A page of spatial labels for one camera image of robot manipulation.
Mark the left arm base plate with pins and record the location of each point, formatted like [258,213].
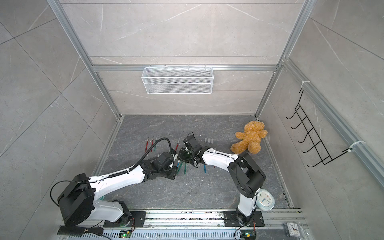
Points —
[136,218]

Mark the black wire hook rack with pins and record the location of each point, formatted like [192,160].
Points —
[312,134]

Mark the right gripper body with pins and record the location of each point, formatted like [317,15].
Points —
[187,156]

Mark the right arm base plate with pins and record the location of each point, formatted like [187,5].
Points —
[237,219]

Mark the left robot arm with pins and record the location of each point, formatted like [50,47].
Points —
[80,200]

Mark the brown teddy bear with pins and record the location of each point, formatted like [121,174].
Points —
[250,138]

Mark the white tape roll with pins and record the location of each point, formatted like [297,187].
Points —
[265,200]

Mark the aluminium mounting rail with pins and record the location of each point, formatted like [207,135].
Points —
[200,225]

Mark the small white clock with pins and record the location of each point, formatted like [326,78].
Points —
[293,230]

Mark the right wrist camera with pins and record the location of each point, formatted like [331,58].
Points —
[190,141]

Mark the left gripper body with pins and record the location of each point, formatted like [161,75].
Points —
[171,173]

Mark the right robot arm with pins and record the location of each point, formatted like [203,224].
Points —
[245,173]

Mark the white wire mesh basket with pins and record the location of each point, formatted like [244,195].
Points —
[178,80]

